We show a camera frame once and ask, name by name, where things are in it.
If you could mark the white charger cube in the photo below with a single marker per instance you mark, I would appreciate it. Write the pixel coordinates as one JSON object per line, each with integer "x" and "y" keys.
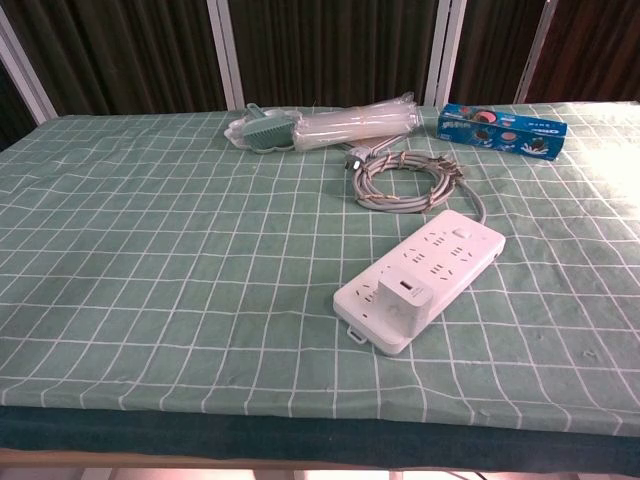
{"x": 400, "y": 310}

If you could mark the white power strip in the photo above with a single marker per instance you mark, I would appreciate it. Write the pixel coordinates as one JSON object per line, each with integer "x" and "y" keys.
{"x": 450, "y": 250}

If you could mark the clear plastic cup stack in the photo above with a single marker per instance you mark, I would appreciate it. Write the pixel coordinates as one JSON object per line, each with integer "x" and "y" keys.
{"x": 350, "y": 125}

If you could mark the teal cleaning brush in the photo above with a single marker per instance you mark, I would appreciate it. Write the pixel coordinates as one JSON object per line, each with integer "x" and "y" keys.
{"x": 267, "y": 132}

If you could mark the green checked tablecloth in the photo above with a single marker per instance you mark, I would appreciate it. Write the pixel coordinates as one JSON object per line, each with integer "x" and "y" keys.
{"x": 150, "y": 250}

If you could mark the dark pleated curtain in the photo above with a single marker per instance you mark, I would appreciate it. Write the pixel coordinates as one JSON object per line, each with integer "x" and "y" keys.
{"x": 495, "y": 45}
{"x": 335, "y": 50}
{"x": 125, "y": 55}
{"x": 595, "y": 50}

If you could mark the dark green under cloth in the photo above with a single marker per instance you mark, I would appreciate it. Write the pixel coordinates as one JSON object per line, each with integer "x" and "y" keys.
{"x": 300, "y": 440}

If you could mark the blue cookie box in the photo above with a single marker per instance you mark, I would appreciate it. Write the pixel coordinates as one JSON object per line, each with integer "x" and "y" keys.
{"x": 500, "y": 132}

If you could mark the wooden table edge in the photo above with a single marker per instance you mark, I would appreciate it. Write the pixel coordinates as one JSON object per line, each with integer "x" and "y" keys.
{"x": 50, "y": 459}

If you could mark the white frame post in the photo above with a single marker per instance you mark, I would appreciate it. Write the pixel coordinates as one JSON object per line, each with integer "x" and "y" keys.
{"x": 535, "y": 50}
{"x": 225, "y": 60}
{"x": 25, "y": 80}
{"x": 442, "y": 50}

